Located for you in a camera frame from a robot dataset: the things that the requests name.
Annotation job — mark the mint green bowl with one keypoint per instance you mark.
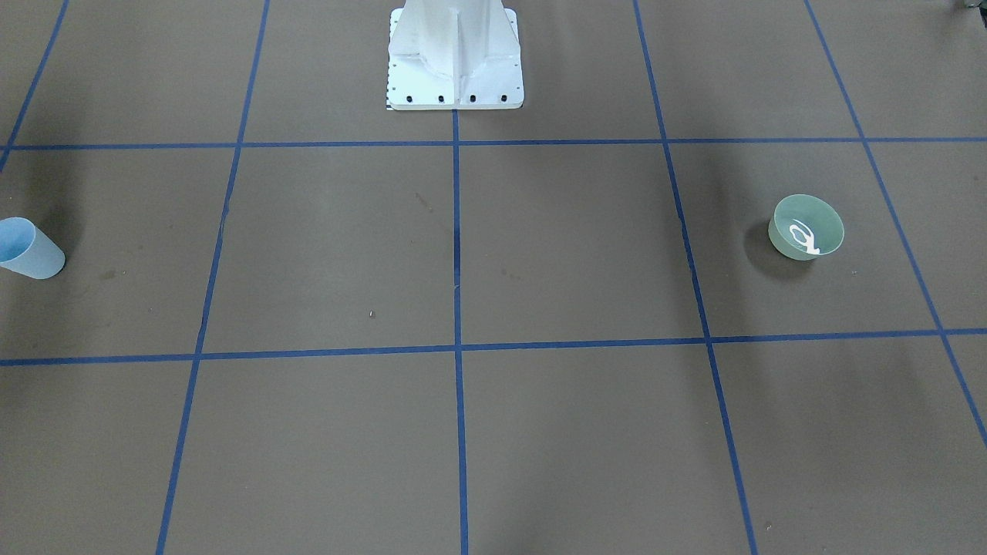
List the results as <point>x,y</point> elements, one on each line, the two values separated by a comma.
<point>805,228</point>

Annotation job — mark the light blue plastic cup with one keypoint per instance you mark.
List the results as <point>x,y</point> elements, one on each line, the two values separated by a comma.
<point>26,250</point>

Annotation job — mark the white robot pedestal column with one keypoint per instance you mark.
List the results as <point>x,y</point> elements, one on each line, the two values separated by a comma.
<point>454,55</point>

